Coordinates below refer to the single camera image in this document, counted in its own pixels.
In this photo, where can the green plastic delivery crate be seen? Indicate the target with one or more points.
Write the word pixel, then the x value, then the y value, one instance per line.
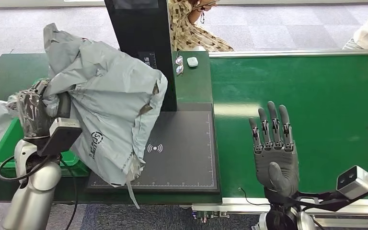
pixel 4 152

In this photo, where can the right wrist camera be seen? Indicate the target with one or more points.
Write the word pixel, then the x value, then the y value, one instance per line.
pixel 354 182

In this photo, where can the grey plastic courier package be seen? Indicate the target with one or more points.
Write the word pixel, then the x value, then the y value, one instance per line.
pixel 107 95

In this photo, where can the eyeglasses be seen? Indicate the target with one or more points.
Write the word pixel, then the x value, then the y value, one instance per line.
pixel 179 65

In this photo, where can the black scanner tower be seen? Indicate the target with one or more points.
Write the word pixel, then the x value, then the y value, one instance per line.
pixel 139 31

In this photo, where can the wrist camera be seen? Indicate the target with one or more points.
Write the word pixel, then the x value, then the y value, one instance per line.
pixel 60 133
pixel 354 182

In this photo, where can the small white device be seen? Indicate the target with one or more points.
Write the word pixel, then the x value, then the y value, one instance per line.
pixel 192 61

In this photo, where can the green conveyor belt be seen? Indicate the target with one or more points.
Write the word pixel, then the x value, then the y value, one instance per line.
pixel 314 95

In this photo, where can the black scanning pad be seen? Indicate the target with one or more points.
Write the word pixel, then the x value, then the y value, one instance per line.
pixel 187 152

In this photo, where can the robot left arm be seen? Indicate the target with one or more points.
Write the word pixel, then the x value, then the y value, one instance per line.
pixel 34 196

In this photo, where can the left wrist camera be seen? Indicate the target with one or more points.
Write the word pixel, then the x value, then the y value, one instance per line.
pixel 60 133

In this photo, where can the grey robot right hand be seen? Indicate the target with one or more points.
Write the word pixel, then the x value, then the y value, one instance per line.
pixel 277 165

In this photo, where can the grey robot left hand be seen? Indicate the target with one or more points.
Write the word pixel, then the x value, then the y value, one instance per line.
pixel 34 117

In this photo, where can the person in patterned clothes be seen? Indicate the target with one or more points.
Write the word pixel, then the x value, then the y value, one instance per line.
pixel 190 35

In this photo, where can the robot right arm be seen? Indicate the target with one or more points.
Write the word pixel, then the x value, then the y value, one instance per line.
pixel 304 222

